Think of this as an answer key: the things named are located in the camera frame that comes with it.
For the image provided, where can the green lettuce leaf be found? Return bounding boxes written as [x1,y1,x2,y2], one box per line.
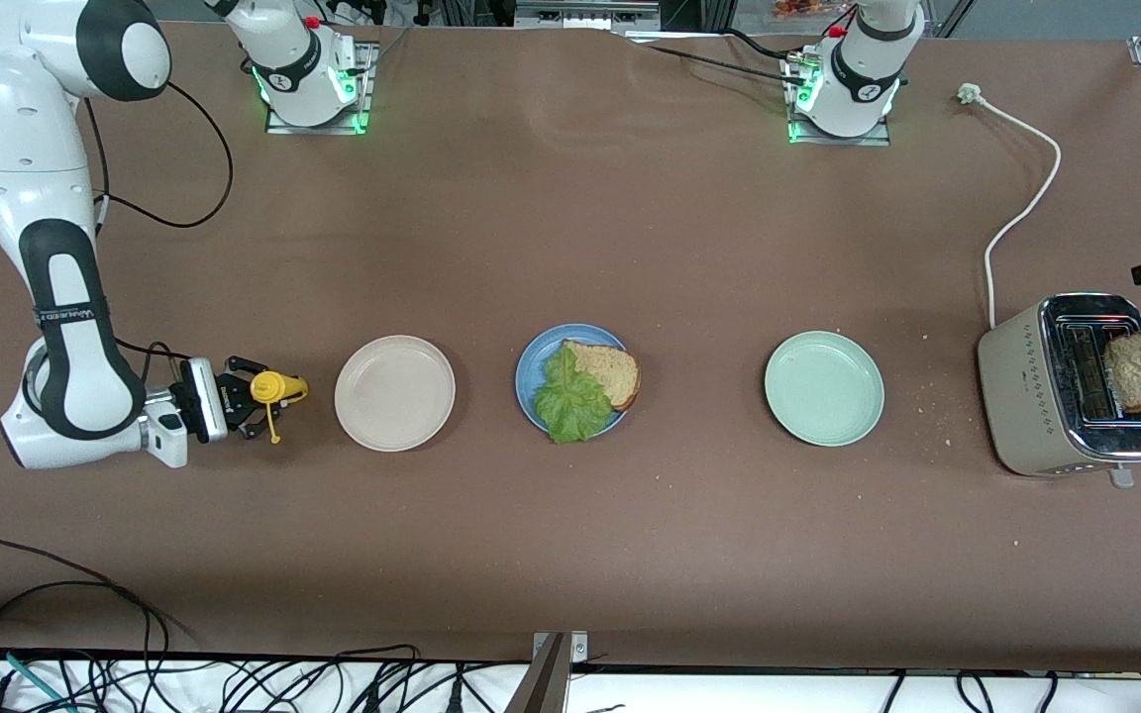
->
[533,342,615,445]

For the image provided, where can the beige plate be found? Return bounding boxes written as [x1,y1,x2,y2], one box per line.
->
[334,335,457,453]

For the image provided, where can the teal cable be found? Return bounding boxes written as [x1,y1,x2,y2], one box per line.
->
[0,644,68,712]

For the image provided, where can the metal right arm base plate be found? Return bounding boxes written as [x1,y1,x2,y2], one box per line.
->
[265,42,375,136]

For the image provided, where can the white toaster power cord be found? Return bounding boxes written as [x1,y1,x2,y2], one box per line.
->
[957,83,1064,328]

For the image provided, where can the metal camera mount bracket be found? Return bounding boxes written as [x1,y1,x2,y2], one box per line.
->
[506,631,589,713]

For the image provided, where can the pale green plate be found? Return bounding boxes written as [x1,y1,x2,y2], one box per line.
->
[764,331,885,448]

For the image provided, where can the blue plate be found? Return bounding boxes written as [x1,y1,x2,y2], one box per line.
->
[515,324,637,441]

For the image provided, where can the brown bread slice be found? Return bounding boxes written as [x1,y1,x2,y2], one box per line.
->
[563,340,642,413]
[1102,332,1141,414]

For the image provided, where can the beige chrome toaster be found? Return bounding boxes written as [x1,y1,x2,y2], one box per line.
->
[977,292,1141,488]

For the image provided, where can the grey metal box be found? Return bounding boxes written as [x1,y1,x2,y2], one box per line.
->
[516,0,661,31]

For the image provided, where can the yellow mustard squeeze bottle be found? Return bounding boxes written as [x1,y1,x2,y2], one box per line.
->
[251,371,311,445]

